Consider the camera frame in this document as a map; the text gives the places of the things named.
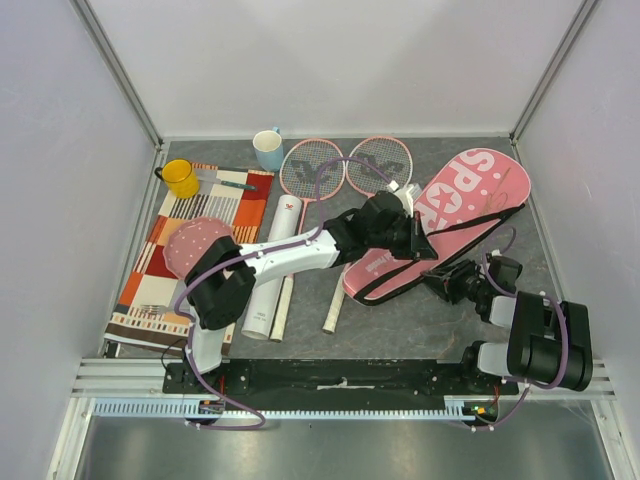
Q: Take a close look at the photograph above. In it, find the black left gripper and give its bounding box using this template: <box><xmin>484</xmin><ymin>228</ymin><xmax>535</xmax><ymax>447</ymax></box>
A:
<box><xmin>368</xmin><ymin>213</ymin><xmax>438</xmax><ymax>262</ymax></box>

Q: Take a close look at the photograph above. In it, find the pink sport racket bag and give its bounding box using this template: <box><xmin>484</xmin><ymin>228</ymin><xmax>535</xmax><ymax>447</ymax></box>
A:
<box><xmin>342</xmin><ymin>148</ymin><xmax>531</xmax><ymax>306</ymax></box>

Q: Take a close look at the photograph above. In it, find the pink badminton racket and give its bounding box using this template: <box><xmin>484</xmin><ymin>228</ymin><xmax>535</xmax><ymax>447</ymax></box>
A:
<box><xmin>322</xmin><ymin>135</ymin><xmax>414</xmax><ymax>335</ymax></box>
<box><xmin>269</xmin><ymin>138</ymin><xmax>347</xmax><ymax>343</ymax></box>

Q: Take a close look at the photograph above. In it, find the white shuttlecock tube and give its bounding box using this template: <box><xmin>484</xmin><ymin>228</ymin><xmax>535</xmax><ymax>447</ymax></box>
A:
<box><xmin>241</xmin><ymin>194</ymin><xmax>302</xmax><ymax>340</ymax></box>

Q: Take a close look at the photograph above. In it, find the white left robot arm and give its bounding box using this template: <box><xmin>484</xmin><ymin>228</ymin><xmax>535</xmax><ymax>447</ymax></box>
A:
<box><xmin>177</xmin><ymin>191</ymin><xmax>438</xmax><ymax>393</ymax></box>

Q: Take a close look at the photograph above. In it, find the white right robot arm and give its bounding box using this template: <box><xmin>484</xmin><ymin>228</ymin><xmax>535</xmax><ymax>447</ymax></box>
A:
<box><xmin>421</xmin><ymin>254</ymin><xmax>593</xmax><ymax>394</ymax></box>

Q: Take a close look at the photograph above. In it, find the light blue mug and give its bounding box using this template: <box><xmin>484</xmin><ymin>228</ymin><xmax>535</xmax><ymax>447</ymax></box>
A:
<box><xmin>252</xmin><ymin>127</ymin><xmax>284</xmax><ymax>172</ymax></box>

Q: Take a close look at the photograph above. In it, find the pink dotted plate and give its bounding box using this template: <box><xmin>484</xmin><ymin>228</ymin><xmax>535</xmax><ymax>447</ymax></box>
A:
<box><xmin>163</xmin><ymin>217</ymin><xmax>233</xmax><ymax>280</ymax></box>

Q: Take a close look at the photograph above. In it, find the yellow enamel mug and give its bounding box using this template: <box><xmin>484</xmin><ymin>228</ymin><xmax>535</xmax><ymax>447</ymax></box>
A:
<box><xmin>154</xmin><ymin>158</ymin><xmax>200</xmax><ymax>199</ymax></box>

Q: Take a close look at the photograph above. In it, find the metal fork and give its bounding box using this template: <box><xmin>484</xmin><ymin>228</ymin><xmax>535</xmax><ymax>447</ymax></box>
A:
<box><xmin>138</xmin><ymin>304</ymin><xmax>172</xmax><ymax>316</ymax></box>

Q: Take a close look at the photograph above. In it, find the colourful patchwork placemat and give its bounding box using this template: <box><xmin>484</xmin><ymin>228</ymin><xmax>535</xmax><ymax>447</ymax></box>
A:
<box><xmin>105</xmin><ymin>163</ymin><xmax>275</xmax><ymax>349</ymax></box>

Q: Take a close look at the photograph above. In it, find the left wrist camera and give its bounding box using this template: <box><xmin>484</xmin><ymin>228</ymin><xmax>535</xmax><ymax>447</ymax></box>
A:
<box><xmin>387</xmin><ymin>180</ymin><xmax>422</xmax><ymax>216</ymax></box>

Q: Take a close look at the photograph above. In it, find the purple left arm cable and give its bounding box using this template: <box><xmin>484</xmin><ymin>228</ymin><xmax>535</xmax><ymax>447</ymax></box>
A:
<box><xmin>172</xmin><ymin>157</ymin><xmax>401</xmax><ymax>431</ymax></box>

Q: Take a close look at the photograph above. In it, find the white slotted cable duct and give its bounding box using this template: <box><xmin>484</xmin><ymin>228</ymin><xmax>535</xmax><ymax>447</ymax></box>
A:
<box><xmin>93</xmin><ymin>398</ymin><xmax>475</xmax><ymax>421</ymax></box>

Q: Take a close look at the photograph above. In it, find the aluminium frame post right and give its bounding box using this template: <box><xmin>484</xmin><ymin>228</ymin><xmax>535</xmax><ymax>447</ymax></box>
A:
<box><xmin>509</xmin><ymin>0</ymin><xmax>600</xmax><ymax>145</ymax></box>

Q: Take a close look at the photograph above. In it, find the aluminium frame post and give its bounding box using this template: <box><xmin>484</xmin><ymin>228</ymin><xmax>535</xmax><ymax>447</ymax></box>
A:
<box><xmin>509</xmin><ymin>0</ymin><xmax>600</xmax><ymax>145</ymax></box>
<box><xmin>70</xmin><ymin>0</ymin><xmax>164</xmax><ymax>149</ymax></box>

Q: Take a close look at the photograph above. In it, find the aluminium frame post left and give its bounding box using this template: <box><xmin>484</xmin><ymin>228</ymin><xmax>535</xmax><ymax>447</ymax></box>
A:
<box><xmin>70</xmin><ymin>0</ymin><xmax>164</xmax><ymax>149</ymax></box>

